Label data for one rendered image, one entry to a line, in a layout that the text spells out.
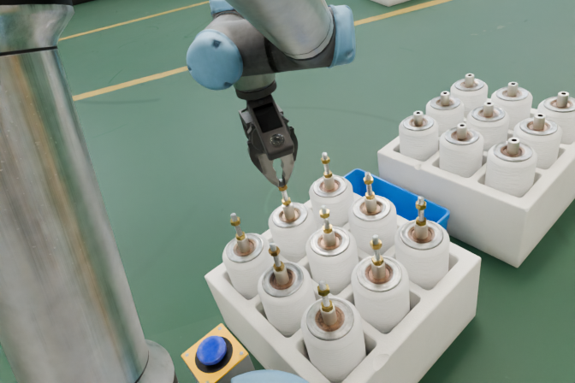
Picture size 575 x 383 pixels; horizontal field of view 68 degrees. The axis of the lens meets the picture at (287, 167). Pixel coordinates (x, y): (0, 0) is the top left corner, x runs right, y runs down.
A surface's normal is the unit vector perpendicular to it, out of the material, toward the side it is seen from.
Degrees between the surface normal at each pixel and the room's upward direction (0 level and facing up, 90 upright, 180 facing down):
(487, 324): 0
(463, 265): 0
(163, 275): 0
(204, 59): 90
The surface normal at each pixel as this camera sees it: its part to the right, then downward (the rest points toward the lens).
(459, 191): -0.74, 0.50
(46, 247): 0.56, 0.20
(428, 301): -0.19, -0.80
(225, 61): -0.18, 0.59
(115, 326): 0.93, 0.00
